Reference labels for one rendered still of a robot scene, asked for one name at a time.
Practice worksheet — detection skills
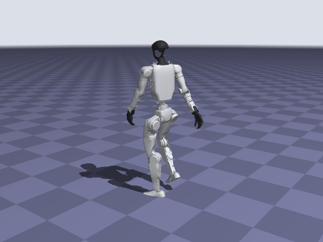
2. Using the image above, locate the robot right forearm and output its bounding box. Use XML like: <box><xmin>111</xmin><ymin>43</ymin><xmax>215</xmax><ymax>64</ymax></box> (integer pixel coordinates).
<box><xmin>183</xmin><ymin>90</ymin><xmax>196</xmax><ymax>113</ymax></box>

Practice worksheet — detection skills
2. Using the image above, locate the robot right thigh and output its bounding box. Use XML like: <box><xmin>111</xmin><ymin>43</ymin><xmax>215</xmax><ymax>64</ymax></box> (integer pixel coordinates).
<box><xmin>157</xmin><ymin>109</ymin><xmax>179</xmax><ymax>148</ymax></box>

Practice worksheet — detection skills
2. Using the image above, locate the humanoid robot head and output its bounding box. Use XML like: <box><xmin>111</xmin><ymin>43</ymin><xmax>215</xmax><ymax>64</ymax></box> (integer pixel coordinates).
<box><xmin>151</xmin><ymin>40</ymin><xmax>169</xmax><ymax>66</ymax></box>

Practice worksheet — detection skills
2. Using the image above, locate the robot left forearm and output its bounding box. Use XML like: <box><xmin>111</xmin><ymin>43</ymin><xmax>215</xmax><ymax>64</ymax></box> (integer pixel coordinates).
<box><xmin>128</xmin><ymin>89</ymin><xmax>141</xmax><ymax>113</ymax></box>

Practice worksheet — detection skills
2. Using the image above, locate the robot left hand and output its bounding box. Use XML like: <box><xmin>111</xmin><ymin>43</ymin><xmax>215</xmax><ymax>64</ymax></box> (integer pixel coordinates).
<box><xmin>127</xmin><ymin>110</ymin><xmax>135</xmax><ymax>125</ymax></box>

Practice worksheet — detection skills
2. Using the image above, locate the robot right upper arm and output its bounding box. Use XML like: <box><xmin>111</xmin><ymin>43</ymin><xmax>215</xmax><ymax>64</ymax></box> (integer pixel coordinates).
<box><xmin>174</xmin><ymin>65</ymin><xmax>188</xmax><ymax>95</ymax></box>

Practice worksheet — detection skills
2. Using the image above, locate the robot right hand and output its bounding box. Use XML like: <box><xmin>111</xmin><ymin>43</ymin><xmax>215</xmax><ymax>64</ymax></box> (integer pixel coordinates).
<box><xmin>192</xmin><ymin>106</ymin><xmax>203</xmax><ymax>129</ymax></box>

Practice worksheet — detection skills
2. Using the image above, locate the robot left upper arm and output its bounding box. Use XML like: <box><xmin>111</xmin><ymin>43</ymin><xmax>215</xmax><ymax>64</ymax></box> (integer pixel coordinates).
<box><xmin>136</xmin><ymin>66</ymin><xmax>153</xmax><ymax>96</ymax></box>

